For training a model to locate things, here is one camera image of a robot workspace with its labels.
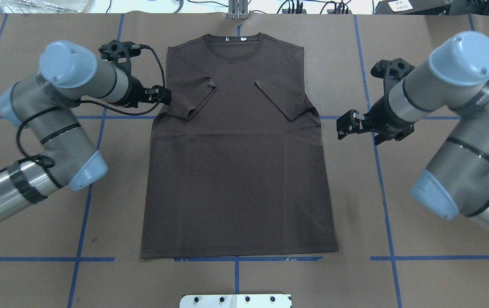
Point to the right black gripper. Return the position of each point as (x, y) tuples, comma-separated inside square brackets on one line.
[(386, 118)]

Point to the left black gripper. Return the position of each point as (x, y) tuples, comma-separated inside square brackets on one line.
[(134, 91)]

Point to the dark brown t-shirt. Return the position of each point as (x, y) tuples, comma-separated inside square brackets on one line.
[(237, 162)]

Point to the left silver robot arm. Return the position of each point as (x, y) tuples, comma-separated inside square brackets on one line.
[(56, 150)]

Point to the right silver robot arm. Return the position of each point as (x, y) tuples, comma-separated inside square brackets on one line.
[(456, 76)]

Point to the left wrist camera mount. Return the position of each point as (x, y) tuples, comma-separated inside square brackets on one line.
[(119, 54)]

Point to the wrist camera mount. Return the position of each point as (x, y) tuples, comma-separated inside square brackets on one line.
[(391, 71), (119, 54)]

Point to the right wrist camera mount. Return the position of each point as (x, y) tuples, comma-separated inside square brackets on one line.
[(391, 71)]

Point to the aluminium frame post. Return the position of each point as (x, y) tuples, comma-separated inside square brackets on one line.
[(238, 9)]

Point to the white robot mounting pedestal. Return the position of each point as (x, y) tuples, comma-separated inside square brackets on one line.
[(267, 300)]

